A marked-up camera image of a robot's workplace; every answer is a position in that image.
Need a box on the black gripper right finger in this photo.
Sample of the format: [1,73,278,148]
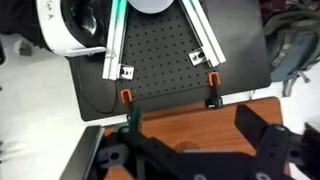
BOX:
[234,103,320,180]

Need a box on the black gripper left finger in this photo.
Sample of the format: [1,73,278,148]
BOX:
[96,123,183,180]

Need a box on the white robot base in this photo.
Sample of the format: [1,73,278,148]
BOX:
[127,0,175,15]

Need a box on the orange black bar clamp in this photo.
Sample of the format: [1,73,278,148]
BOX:
[119,88,135,105]
[204,71,224,110]

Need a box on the grey blue backpack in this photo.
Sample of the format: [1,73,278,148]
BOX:
[262,5,320,98]

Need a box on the black perforated breadboard plate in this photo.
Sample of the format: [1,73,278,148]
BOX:
[116,2,218,102]

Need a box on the thin black floor cable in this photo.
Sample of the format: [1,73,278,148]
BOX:
[79,56,120,115]

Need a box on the metal angle bracket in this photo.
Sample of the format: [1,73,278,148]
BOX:
[117,64,135,81]
[187,47,210,67]

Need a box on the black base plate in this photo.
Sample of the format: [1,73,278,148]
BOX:
[68,0,272,122]

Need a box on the short aluminium profile rail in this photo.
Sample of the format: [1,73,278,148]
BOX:
[102,0,130,81]

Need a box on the long aluminium profile rail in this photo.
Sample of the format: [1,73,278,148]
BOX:
[179,0,227,68]

